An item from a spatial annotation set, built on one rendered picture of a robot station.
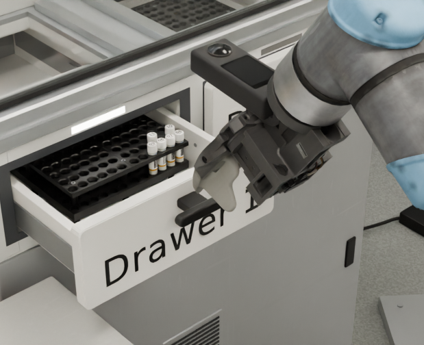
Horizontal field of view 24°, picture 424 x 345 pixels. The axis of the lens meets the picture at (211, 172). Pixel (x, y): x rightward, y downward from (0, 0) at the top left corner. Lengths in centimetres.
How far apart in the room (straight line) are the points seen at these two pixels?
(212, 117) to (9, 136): 31
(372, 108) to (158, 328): 77
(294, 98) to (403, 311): 151
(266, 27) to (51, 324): 49
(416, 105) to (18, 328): 60
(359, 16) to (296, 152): 19
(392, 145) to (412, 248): 180
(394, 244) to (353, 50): 181
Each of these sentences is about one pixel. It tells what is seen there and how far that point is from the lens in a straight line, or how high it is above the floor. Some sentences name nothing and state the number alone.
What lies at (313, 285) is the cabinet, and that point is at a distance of 174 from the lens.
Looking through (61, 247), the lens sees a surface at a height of 86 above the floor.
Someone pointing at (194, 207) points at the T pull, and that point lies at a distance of 111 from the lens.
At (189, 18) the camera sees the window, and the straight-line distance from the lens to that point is 129.
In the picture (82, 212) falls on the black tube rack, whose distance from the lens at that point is 118.
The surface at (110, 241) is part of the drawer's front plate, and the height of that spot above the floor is 90.
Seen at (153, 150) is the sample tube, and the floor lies 91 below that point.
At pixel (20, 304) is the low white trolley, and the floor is 76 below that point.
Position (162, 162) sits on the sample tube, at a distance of 124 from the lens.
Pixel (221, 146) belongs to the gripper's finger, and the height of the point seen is 104.
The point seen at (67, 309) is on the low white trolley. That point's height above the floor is 76.
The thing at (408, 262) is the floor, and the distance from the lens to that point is 254.
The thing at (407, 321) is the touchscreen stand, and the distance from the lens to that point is 232.
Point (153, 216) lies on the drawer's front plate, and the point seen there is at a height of 90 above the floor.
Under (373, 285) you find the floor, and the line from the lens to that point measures 246.
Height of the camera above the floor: 155
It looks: 33 degrees down
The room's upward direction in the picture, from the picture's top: straight up
